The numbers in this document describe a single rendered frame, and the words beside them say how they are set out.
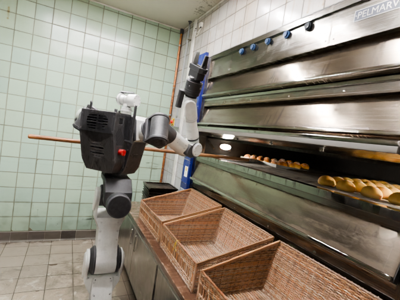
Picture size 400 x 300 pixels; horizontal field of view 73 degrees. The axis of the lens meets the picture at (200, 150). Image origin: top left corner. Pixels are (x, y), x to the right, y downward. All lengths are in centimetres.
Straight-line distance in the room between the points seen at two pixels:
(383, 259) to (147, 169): 265
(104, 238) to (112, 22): 246
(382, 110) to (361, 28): 41
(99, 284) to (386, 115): 156
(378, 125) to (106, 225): 135
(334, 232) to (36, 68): 294
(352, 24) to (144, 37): 240
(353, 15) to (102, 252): 169
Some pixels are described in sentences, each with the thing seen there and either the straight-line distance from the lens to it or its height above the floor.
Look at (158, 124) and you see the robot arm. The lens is 131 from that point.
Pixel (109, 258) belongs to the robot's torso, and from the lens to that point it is 158.
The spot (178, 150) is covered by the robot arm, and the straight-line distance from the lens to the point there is 144.
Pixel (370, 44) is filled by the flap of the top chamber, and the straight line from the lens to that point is 148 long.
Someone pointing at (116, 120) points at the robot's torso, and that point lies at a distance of 127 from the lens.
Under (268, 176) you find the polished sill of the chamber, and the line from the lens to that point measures 171.
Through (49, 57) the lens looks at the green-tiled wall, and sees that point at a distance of 327.
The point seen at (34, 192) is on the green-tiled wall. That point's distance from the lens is 332.
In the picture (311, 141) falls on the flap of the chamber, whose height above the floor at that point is 140.
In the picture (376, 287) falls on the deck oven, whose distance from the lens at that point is 135.
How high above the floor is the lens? 135
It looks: 3 degrees down
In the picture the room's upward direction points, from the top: 8 degrees clockwise
